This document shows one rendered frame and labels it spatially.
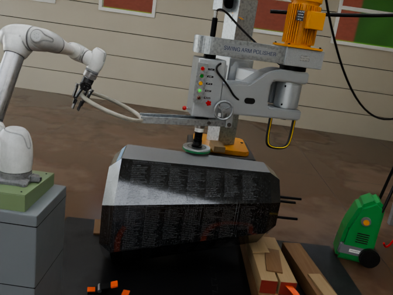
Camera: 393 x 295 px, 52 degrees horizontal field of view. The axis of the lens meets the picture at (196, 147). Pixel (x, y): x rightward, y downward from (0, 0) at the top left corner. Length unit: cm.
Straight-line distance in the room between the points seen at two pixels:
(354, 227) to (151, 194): 186
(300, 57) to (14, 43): 189
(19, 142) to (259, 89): 171
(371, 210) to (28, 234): 269
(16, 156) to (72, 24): 730
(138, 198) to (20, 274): 86
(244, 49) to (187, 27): 593
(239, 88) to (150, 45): 607
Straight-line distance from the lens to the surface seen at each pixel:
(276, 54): 303
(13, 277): 229
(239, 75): 345
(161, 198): 269
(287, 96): 314
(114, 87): 915
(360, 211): 373
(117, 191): 269
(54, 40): 235
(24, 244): 217
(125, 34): 901
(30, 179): 222
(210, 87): 291
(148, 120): 293
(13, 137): 215
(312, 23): 306
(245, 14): 356
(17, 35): 241
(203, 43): 288
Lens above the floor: 173
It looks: 16 degrees down
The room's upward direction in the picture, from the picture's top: 8 degrees clockwise
